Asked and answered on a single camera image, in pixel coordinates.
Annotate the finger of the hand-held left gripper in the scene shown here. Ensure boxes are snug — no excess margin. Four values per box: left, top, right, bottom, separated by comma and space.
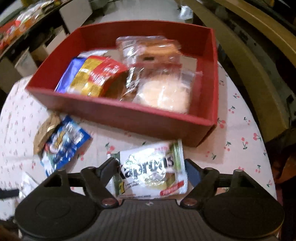
0, 189, 20, 199

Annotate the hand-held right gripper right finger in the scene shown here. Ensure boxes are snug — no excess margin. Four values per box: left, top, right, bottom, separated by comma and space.
179, 158, 275, 208

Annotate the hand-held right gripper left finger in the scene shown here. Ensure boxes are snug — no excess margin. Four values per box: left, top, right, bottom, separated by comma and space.
23, 158, 119, 208

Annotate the blue foil snack packet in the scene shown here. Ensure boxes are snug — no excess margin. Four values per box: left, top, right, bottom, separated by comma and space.
40, 115, 93, 176

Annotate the red cardboard box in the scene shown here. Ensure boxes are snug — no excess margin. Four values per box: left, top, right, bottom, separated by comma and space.
25, 20, 219, 147

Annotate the round bun clear packet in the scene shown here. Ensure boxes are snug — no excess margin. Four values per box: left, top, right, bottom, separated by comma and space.
133, 70, 203, 114

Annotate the large biscuit packet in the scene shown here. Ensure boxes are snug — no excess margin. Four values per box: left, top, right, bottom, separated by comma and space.
54, 56, 130, 100

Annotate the brown cake clear packet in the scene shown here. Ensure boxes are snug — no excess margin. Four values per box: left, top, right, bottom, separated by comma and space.
116, 36, 182, 70

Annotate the white fish snack packet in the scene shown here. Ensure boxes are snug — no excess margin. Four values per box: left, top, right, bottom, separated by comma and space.
18, 173, 42, 200

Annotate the cherry print tablecloth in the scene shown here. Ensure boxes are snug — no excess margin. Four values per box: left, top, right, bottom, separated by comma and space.
0, 60, 277, 209

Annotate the tan cracker packet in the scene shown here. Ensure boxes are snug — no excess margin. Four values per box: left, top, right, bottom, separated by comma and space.
33, 113, 62, 156

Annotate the silver foil bag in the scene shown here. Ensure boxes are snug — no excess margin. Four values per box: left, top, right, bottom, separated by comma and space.
179, 6, 193, 20

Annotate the dark desk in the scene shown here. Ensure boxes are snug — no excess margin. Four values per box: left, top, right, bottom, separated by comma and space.
0, 0, 77, 61

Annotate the clear bag of orange packets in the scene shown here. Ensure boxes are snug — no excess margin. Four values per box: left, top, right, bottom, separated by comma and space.
0, 5, 44, 47

